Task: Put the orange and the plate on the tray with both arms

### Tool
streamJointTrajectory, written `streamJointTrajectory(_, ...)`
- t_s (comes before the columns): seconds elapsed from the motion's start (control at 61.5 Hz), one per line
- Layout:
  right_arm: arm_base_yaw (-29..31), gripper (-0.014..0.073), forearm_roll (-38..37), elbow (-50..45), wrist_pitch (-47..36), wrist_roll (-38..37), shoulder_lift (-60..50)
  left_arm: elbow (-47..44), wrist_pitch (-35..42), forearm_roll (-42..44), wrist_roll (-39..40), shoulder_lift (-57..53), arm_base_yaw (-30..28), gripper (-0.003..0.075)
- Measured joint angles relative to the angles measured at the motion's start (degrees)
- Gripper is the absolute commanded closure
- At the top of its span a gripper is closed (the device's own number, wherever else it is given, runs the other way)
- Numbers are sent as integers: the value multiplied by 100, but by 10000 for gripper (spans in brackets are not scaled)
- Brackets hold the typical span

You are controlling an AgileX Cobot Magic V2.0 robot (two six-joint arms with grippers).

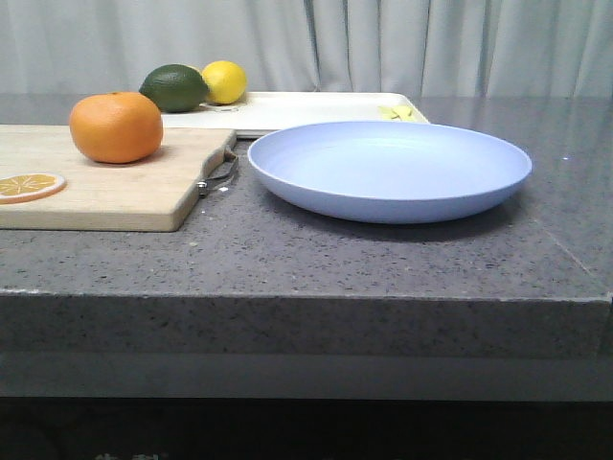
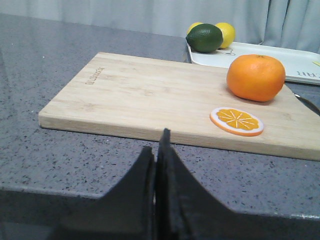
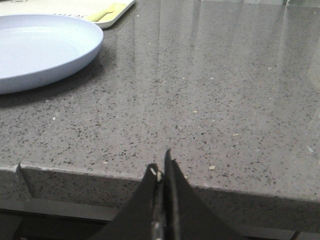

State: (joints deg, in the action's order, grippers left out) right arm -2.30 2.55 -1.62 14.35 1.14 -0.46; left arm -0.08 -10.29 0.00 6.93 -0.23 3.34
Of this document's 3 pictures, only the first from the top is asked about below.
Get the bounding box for white rectangular tray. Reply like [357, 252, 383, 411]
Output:
[163, 92, 427, 139]

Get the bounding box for wooden cutting board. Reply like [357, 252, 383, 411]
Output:
[1, 125, 237, 232]

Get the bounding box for yellow lemon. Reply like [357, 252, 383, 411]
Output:
[201, 60, 247, 104]

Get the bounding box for light blue plate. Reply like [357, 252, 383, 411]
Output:
[248, 121, 533, 224]

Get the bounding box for green lime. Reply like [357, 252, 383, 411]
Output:
[139, 63, 209, 113]

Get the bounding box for orange slice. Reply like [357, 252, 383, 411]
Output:
[1, 172, 67, 204]

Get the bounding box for orange fruit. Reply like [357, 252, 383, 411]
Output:
[69, 92, 164, 164]

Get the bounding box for white curtain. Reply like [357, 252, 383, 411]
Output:
[1, 1, 612, 98]

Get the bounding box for yellow-green pieces on tray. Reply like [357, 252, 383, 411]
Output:
[378, 105, 415, 121]

